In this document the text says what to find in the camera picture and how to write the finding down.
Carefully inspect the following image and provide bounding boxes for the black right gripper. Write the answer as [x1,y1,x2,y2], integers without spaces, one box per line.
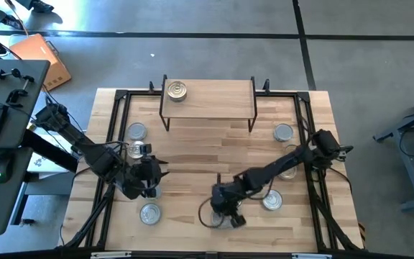
[210,182,247,229]

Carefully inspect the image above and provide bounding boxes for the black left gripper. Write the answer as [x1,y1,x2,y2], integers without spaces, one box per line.
[122,155,171,201]

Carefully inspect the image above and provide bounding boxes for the silver pull-tab tuna can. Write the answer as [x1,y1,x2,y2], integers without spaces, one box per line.
[139,203,162,227]
[262,189,284,212]

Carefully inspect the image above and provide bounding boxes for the wooden shelf black metal legs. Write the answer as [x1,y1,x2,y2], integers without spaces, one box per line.
[159,74,259,133]

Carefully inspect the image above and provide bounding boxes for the white printed paper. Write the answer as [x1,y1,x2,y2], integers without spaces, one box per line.
[26,143,80,175]

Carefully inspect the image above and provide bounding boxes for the black computer mouse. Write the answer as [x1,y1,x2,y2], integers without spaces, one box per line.
[0,153,14,185]

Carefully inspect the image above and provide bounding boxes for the orange case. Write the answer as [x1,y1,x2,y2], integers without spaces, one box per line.
[9,32,73,92]

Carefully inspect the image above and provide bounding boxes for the blue-grey metal stand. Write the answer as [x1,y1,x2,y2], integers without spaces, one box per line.
[372,90,414,212]

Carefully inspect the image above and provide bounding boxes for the person's foot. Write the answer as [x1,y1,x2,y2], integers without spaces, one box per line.
[14,0,55,14]

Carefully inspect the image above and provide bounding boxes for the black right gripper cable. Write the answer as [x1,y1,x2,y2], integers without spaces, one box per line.
[198,196,229,230]

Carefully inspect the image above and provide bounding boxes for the silver table bracket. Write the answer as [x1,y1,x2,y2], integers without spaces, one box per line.
[90,250,132,259]
[291,253,333,259]

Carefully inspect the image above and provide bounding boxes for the grey arm base bracket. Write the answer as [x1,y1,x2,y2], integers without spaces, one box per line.
[331,144,355,159]

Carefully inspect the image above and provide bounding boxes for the black aluminium table frame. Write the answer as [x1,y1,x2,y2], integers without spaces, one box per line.
[58,88,364,255]

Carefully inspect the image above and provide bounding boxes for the orange floor cable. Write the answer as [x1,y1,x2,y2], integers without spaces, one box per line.
[4,0,30,37]

